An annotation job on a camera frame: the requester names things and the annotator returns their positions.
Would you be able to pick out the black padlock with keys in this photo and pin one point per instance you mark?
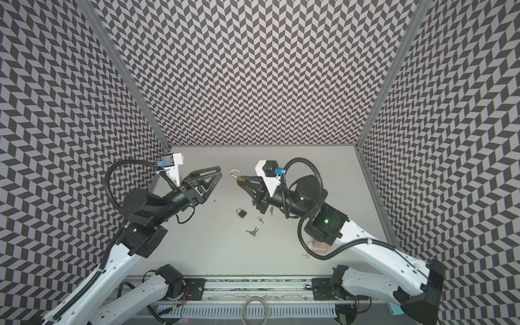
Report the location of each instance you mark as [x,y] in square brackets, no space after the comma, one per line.
[241,213]

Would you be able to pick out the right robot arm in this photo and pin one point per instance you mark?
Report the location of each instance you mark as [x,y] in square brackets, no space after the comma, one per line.
[411,283]

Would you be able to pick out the teal box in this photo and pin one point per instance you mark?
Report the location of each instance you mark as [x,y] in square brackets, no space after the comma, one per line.
[395,310]

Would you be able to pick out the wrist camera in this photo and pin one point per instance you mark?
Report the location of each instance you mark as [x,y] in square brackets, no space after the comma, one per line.
[268,171]
[171,163]

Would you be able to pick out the black padlock key bunch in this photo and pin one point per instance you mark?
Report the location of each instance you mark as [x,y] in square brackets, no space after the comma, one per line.
[253,232]

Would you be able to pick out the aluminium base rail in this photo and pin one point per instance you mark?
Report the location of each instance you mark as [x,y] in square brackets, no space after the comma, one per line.
[272,289]

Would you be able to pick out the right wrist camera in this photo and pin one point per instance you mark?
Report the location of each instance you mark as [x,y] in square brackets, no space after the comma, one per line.
[268,171]

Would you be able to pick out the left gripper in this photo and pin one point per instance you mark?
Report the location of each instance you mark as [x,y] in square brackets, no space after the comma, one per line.
[191,189]

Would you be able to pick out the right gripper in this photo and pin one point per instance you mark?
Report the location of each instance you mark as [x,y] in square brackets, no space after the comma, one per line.
[262,195]

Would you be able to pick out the pink padlock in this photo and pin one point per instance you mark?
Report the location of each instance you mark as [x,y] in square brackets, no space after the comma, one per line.
[319,248]

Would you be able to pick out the small brass padlock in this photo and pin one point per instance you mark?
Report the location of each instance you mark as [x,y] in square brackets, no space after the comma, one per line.
[237,175]

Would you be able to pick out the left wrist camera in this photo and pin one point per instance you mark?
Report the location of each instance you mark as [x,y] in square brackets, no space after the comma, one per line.
[171,163]

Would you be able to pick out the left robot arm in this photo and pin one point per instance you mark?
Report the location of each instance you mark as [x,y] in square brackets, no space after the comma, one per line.
[145,214]

